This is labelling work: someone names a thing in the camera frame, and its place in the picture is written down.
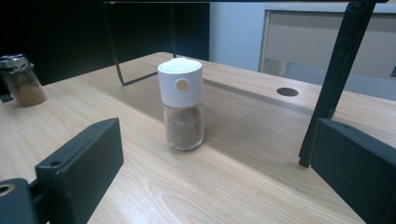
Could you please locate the black low shelf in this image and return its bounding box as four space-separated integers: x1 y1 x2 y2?
102 0 389 169

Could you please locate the black round cable grommet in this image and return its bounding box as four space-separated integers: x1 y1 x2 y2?
276 87 300 97

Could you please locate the silver-lid glass spice jar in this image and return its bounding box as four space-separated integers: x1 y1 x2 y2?
0 53 49 107

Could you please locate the black curtain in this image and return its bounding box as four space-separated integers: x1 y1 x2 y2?
0 0 210 88

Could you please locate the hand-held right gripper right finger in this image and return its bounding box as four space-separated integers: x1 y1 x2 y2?
311 118 396 224

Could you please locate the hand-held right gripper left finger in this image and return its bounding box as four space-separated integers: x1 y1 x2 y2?
35 117 125 224

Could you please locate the white-lid glass spice jar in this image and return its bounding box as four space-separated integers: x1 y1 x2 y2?
157 57 205 152

